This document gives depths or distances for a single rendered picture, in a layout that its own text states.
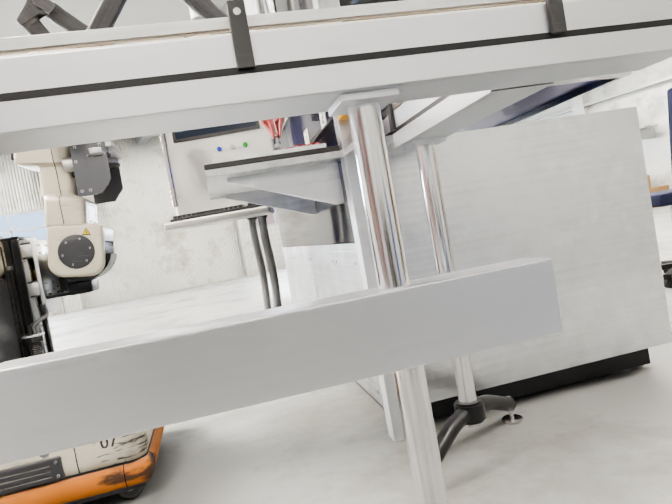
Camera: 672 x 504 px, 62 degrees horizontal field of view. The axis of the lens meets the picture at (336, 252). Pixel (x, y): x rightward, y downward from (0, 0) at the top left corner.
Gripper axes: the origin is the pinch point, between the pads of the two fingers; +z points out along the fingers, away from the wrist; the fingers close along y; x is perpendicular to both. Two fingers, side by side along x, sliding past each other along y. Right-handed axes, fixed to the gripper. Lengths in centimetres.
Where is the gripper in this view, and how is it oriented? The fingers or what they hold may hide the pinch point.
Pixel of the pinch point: (276, 136)
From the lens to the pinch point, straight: 184.5
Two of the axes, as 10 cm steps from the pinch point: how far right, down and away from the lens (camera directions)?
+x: -4.3, 0.5, 9.0
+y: 8.8, -2.0, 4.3
